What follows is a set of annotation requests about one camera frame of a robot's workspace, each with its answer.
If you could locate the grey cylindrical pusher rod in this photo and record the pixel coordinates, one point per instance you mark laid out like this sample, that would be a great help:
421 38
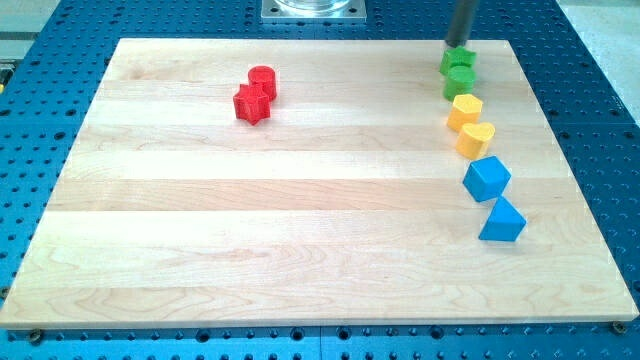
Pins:
461 23

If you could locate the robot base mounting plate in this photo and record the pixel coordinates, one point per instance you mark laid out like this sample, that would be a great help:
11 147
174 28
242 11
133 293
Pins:
313 11

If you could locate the wooden board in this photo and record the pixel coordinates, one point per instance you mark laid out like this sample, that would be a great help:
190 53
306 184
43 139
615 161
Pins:
345 206

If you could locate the red cylinder block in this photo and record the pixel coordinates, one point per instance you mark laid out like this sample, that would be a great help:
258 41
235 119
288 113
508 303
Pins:
266 77

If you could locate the blue cube block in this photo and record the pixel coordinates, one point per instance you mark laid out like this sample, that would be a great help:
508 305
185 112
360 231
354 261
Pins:
486 178

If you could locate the brass board stop screw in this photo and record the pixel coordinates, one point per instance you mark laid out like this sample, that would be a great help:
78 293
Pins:
35 336
618 327

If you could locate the yellow heart block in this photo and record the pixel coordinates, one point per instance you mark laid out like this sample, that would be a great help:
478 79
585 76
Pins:
474 139

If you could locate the brass board stop screw right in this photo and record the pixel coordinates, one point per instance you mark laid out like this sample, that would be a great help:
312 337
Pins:
618 327

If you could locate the green star block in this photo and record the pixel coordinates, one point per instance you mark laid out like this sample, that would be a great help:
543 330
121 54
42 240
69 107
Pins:
454 57

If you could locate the green cylinder block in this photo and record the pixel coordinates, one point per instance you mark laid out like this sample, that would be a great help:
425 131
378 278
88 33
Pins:
459 80

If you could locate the red star block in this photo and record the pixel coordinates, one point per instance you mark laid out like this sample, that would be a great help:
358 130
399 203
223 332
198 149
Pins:
251 103

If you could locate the blue triangle block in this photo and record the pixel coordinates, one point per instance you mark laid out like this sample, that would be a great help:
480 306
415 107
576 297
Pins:
504 223

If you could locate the brass board stop screw left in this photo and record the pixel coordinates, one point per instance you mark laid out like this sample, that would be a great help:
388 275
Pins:
35 336

